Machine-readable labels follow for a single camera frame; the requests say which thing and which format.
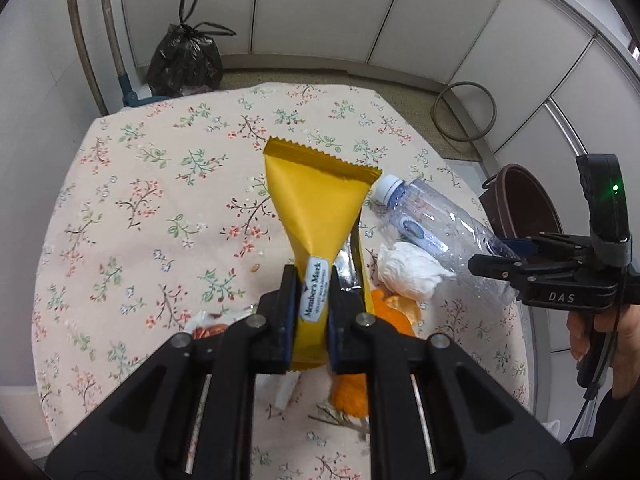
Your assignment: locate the black garbage bag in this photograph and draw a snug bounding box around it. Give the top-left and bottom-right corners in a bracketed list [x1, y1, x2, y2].
[145, 0, 237, 98]

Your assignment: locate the person's right hand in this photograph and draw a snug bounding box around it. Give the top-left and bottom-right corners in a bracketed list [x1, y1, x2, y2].
[567, 304, 640, 401]

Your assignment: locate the floral tablecloth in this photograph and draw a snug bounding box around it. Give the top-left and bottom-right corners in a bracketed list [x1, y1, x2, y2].
[31, 82, 531, 480]

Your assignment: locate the clear plastic bottle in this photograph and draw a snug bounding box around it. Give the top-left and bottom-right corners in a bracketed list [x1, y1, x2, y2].
[372, 174, 521, 306]

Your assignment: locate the white drawer cabinet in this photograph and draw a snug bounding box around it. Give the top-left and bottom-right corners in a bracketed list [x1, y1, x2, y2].
[447, 0, 640, 261]

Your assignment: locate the white base cabinet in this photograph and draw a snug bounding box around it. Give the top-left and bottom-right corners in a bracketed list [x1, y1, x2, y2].
[117, 0, 506, 86]

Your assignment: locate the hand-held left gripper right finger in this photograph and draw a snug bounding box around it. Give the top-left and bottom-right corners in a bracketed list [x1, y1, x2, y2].
[326, 286, 574, 480]

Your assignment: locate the clear wrapper with red snack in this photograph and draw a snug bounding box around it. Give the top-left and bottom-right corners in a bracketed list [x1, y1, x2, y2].
[185, 310, 261, 343]

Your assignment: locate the blue tipped mop handle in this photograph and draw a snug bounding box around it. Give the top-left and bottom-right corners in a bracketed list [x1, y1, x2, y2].
[99, 0, 168, 109]

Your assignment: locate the brown plastic bucket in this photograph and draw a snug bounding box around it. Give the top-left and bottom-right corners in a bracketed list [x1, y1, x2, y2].
[480, 162, 566, 261]

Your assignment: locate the crumpled white tissue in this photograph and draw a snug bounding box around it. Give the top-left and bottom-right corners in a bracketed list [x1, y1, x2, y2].
[376, 242, 457, 303]

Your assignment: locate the coiled hose ring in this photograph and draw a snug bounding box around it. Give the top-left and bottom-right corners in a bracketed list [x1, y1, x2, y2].
[432, 81, 497, 143]

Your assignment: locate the person's right forearm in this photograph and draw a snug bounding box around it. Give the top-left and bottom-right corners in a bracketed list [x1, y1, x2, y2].
[565, 387, 640, 480]

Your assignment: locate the grey mop handle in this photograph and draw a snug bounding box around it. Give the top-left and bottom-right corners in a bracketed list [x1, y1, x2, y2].
[64, 0, 110, 117]

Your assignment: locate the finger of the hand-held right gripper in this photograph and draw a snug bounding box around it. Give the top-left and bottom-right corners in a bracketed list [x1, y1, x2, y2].
[510, 232, 597, 261]
[468, 252, 591, 282]

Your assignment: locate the white paper scrap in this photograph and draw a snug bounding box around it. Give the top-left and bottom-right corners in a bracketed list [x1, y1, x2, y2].
[272, 372, 301, 411]

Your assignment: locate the yellow snack packet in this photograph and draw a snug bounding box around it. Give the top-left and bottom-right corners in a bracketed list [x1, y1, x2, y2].
[263, 136, 383, 372]

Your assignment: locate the orange peel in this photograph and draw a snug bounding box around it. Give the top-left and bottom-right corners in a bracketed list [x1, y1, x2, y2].
[370, 287, 423, 336]
[330, 372, 371, 418]

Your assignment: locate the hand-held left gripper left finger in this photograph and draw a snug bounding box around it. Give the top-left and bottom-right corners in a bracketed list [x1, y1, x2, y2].
[45, 264, 299, 480]

